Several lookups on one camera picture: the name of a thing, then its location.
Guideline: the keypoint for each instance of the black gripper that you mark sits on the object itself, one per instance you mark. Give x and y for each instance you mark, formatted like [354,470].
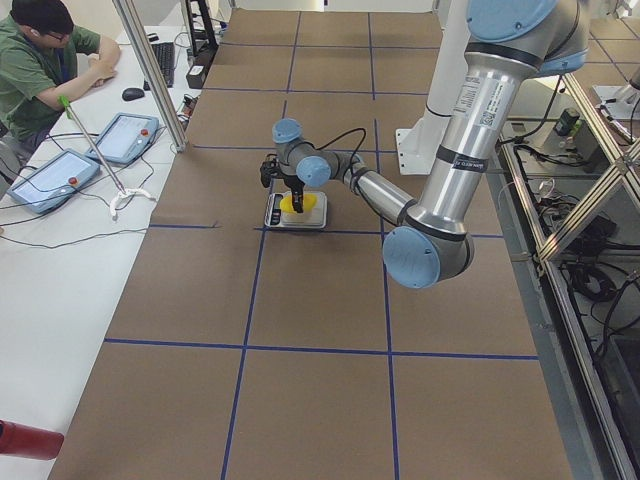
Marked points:
[295,189]

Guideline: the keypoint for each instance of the yellow mango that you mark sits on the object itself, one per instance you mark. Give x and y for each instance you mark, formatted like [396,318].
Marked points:
[310,200]

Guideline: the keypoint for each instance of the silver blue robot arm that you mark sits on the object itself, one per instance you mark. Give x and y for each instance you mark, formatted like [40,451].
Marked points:
[509,42]

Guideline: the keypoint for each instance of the silver digital kitchen scale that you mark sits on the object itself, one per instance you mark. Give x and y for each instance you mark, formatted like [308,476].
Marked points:
[315,219]

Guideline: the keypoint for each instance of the black box on table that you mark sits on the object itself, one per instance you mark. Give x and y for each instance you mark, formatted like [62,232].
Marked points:
[196,76]

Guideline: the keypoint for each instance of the far blue teach pendant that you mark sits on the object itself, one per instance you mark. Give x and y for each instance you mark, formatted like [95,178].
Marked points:
[126,136]

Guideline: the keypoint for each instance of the blue teach pendant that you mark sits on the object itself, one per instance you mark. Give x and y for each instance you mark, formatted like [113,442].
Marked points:
[126,136]
[52,184]

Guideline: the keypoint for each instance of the black computer mouse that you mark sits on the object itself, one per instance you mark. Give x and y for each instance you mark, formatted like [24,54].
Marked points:
[132,93]

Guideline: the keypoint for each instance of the black keyboard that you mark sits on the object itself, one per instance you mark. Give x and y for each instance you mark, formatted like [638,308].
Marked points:
[165,56]

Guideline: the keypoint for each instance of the near blue teach pendant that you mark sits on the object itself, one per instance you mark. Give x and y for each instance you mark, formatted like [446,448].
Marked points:
[52,184]

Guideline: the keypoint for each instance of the black power adapter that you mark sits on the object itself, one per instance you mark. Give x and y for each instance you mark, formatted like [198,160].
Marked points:
[566,122]

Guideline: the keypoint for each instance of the man in green shirt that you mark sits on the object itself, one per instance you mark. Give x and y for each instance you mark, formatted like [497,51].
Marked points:
[44,56]

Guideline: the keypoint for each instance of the red cylinder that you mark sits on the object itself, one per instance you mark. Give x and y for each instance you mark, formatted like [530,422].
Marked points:
[29,442]

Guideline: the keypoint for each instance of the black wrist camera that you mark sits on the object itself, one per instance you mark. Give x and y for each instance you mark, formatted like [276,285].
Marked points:
[269,171]

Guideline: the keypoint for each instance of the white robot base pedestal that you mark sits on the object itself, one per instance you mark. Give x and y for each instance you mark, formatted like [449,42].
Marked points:
[417,146]

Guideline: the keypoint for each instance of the grabber stick green handle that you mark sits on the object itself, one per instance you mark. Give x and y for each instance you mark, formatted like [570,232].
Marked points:
[124,193]

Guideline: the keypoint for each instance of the aluminium frame post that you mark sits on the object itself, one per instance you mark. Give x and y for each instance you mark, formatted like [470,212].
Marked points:
[137,35]

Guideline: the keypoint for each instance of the aluminium lattice frame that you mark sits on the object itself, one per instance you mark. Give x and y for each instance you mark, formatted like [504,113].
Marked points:
[572,205]

